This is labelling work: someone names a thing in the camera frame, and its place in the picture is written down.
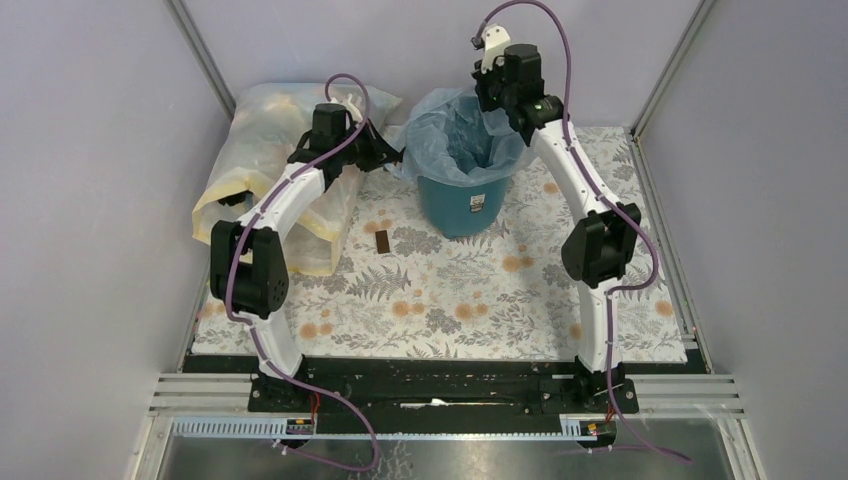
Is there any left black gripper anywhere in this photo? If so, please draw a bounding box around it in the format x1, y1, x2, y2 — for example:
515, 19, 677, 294
335, 116, 401, 172

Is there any light blue plastic trash bag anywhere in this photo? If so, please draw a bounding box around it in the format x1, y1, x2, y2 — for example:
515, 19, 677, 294
387, 87, 535, 187

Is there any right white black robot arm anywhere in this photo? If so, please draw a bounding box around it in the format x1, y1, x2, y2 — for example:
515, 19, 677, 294
472, 42, 641, 412

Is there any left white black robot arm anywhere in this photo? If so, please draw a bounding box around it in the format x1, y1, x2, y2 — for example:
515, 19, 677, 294
209, 103, 402, 411

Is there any teal plastic trash bin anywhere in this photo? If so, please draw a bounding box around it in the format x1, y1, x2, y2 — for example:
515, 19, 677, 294
416, 167, 512, 238

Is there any small dark brown block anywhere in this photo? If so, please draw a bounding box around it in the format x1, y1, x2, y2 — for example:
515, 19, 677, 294
375, 230, 391, 255

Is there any large translucent stuffed bag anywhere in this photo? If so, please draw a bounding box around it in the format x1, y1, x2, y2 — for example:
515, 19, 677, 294
191, 83, 402, 276

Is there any floral patterned table mat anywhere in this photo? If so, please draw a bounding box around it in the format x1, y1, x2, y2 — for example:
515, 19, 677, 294
192, 125, 690, 364

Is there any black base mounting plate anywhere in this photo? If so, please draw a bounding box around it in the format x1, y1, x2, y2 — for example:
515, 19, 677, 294
156, 356, 705, 435

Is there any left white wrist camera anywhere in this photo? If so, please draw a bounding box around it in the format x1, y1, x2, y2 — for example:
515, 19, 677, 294
330, 93, 367, 124

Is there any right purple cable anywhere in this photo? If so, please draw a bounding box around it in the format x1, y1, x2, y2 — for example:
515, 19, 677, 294
471, 0, 694, 465

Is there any white slotted cable duct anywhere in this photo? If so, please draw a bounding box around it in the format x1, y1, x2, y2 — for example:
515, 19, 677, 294
170, 414, 599, 443

